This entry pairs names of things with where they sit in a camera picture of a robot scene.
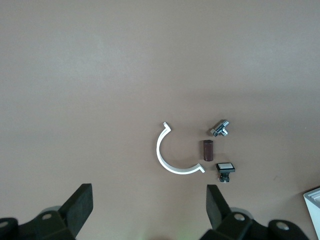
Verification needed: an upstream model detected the white square push button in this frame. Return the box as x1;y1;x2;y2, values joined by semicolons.
215;162;236;185

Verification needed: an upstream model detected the white drawer cabinet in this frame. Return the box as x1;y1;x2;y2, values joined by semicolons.
303;186;320;237

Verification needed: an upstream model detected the silver metal fitting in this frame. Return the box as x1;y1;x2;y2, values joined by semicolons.
208;119;231;137

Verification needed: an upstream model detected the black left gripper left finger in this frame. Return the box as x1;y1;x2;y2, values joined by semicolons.
0;183;94;240

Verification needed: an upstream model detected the brown cylinder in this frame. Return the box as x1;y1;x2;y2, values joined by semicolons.
199;139;215;162

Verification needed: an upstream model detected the white curved plastic clamp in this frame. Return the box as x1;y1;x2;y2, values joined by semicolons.
156;121;206;175

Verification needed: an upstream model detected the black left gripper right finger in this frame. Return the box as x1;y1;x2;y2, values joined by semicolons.
206;184;310;240

